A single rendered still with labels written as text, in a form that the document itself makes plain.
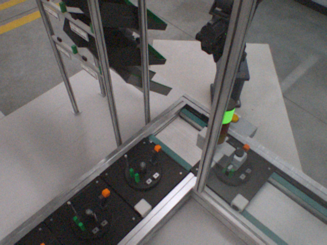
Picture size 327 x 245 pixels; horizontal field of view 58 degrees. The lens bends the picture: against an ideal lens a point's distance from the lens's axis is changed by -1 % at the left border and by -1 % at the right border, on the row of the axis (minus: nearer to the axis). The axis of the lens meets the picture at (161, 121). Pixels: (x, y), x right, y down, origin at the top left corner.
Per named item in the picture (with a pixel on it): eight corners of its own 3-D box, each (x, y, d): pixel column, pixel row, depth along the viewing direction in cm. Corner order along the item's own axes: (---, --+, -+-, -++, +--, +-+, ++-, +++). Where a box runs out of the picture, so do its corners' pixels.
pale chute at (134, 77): (150, 79, 142) (155, 72, 141) (166, 96, 136) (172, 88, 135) (108, 64, 119) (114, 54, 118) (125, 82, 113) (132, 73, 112)
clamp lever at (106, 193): (103, 202, 104) (107, 188, 99) (107, 205, 103) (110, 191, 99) (95, 207, 101) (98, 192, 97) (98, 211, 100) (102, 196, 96)
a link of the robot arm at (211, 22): (221, -10, 97) (201, 5, 92) (243, -1, 94) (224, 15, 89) (215, 21, 106) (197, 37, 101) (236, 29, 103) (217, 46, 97)
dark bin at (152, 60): (146, 47, 126) (152, 31, 122) (164, 64, 119) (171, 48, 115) (86, 47, 107) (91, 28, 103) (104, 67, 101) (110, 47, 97)
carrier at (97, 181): (98, 177, 115) (93, 161, 105) (142, 220, 105) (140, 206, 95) (44, 222, 104) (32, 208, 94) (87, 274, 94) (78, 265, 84)
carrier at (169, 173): (144, 140, 126) (143, 121, 116) (187, 175, 115) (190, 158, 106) (99, 176, 115) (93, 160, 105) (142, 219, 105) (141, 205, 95)
